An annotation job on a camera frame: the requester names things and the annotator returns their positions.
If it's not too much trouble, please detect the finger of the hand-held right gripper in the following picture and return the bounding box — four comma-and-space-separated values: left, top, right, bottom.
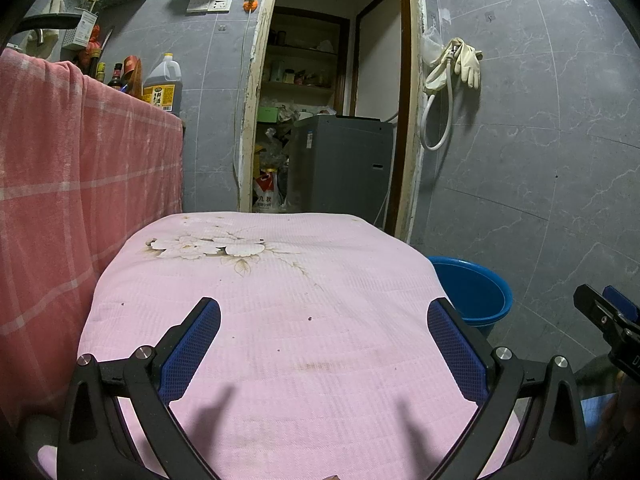
573, 284, 626, 333
602, 285, 640, 325

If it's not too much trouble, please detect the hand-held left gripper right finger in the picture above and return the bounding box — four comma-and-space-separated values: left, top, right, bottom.
426, 296, 591, 480

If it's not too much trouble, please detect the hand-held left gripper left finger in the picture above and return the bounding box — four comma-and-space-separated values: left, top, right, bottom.
56, 296, 222, 480

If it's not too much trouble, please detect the blue plastic bucket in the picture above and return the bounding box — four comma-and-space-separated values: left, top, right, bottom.
426, 256, 514, 338

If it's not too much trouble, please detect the pink floral blanket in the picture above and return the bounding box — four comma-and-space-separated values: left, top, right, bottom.
37, 211, 531, 480

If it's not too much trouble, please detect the red white gas bottle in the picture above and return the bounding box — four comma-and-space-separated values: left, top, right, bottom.
251, 167, 281, 214

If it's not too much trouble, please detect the red plaid cloth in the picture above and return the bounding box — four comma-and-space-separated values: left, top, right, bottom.
0, 47, 185, 431

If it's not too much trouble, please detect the grey washing machine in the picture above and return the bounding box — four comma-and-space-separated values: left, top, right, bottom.
287, 114, 396, 228

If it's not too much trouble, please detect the large cooking oil jug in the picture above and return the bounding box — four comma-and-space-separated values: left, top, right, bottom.
142, 53, 183, 113

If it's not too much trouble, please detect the pair of cream rubber gloves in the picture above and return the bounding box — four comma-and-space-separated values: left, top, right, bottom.
452, 37, 484, 90

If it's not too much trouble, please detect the orange brown packet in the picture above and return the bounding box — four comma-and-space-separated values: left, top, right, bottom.
122, 55, 143, 101

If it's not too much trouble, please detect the wooden storage shelf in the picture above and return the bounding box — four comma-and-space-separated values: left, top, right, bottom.
262, 7, 351, 106

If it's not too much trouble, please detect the clear plastic bag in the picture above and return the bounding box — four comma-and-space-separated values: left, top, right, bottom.
421, 27, 446, 68

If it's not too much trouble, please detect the red chilli bunch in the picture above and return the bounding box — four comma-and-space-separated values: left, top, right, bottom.
84, 25, 103, 58

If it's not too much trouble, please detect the metal grater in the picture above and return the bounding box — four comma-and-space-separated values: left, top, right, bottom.
62, 10, 98, 51

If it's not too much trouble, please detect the black pan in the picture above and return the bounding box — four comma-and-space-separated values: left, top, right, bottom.
20, 12, 83, 31

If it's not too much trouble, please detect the cream door frame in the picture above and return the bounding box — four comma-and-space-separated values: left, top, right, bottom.
237, 0, 426, 246

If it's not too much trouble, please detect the white hose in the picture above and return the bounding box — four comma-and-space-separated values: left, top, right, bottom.
419, 40, 463, 152

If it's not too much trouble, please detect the thin white cable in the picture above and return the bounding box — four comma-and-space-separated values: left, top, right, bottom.
232, 10, 251, 181

